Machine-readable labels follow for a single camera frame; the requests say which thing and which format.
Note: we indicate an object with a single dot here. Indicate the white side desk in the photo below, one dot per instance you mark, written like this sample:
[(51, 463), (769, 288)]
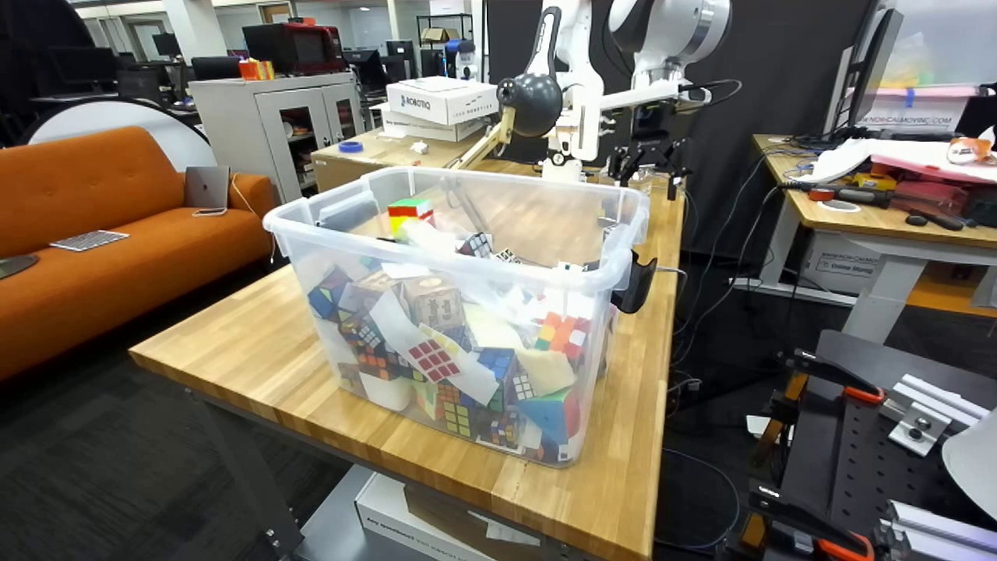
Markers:
[(940, 269)]

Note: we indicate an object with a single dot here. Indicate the white cardboard box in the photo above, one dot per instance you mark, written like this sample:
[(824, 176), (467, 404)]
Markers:
[(441, 106)]

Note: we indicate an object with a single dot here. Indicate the clear plastic storage bin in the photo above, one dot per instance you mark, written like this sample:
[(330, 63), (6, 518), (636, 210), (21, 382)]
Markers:
[(472, 303)]

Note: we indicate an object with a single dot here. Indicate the computer monitor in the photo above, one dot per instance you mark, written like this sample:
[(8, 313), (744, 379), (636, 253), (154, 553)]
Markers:
[(862, 69)]

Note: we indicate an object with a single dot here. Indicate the white cabinet with glass doors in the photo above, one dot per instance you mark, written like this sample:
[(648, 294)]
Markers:
[(277, 125)]

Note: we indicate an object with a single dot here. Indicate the orange sofa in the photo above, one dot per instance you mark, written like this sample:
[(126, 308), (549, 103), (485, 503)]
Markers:
[(112, 234)]

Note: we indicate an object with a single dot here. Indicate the wooden desk lamp grey shade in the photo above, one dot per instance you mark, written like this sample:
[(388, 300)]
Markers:
[(527, 106)]

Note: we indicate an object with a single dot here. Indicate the black bin latch handle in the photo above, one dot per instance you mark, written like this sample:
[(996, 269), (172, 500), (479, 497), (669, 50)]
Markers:
[(631, 296)]

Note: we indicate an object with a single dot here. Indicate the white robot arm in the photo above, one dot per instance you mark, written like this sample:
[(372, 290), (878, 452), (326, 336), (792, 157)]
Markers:
[(661, 40)]

